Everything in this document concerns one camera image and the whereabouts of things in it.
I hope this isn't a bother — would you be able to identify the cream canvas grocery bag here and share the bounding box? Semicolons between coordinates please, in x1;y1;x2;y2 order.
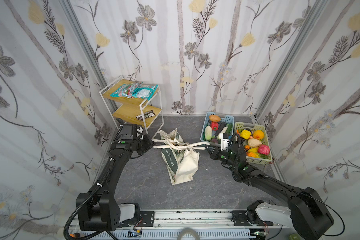
153;129;210;186

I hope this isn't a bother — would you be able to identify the pink dragon fruit toy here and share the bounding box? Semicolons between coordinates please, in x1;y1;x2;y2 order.
258;145;270;156

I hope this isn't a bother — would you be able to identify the beige pear toy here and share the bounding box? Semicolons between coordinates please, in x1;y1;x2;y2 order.
247;138;262;148

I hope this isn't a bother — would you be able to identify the blue plastic vegetable basket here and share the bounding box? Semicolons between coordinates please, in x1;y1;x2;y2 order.
200;112;235;146

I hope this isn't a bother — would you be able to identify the brown potato toy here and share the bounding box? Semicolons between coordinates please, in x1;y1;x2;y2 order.
209;115;221;122

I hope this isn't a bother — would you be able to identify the yellow citron toy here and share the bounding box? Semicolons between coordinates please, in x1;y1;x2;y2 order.
240;129;252;140

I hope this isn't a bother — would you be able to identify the white chinese cabbage toy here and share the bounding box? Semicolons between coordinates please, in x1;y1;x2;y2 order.
217;126;228;139

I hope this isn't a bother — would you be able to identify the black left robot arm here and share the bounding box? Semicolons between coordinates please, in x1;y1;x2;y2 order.
63;119;155;240

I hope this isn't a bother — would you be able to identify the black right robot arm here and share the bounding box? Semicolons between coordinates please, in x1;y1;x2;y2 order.
205;134;335;240

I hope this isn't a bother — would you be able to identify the dark brown candy bar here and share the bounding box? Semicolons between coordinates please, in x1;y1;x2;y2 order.
136;110;156;121

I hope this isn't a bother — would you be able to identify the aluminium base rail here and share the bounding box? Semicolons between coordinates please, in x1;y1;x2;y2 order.
66;208;324;240

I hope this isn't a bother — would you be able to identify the red teal snack packet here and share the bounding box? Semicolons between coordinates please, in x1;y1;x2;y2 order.
111;82;142;98

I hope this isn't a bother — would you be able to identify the red bell pepper toy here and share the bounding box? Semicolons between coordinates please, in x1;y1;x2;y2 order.
210;122;219;131

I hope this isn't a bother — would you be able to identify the green plastic fruit basket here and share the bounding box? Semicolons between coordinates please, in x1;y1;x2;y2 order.
235;122;272;165

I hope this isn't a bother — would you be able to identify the white wire two-tier shelf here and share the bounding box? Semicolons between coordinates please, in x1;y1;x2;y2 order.
99;77;164;138

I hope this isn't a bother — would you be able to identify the orange fruit toy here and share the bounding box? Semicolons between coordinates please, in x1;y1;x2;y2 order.
252;130;265;140

